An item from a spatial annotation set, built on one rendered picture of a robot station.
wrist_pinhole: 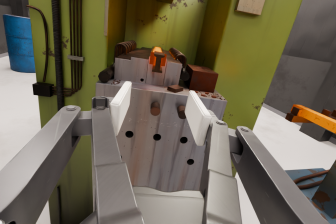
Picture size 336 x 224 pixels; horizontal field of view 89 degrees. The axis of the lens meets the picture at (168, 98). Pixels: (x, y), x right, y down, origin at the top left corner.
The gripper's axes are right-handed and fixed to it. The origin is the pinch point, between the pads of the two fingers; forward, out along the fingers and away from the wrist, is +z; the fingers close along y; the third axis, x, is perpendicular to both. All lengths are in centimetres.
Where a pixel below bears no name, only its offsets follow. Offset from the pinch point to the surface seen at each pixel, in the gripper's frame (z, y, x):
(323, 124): 18.2, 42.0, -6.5
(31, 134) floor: 130, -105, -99
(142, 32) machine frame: 83, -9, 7
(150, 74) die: 35.3, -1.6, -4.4
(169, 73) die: 35.3, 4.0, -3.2
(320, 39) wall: 256, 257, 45
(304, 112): 23.5, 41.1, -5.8
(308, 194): 21, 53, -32
